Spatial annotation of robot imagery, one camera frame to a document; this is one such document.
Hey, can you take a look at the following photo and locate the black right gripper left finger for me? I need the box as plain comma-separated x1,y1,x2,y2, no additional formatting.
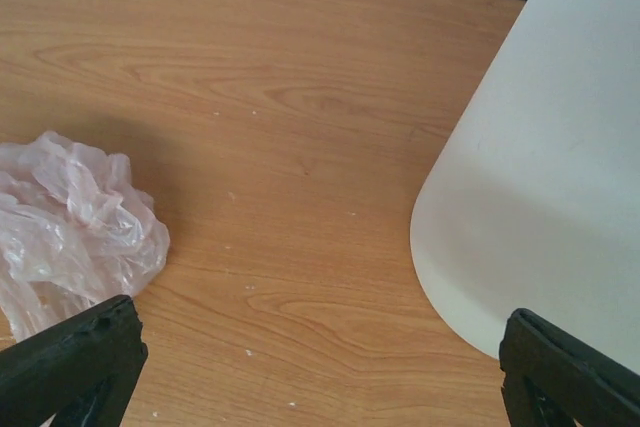
1,295,148,426

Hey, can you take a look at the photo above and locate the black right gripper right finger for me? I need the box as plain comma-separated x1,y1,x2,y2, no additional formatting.
499,308,639,426

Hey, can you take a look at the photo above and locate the pink translucent plastic trash bag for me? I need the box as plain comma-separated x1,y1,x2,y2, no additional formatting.
1,131,170,341

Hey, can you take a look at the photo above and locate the white plastic trash bin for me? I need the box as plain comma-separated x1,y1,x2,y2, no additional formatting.
410,0,639,370

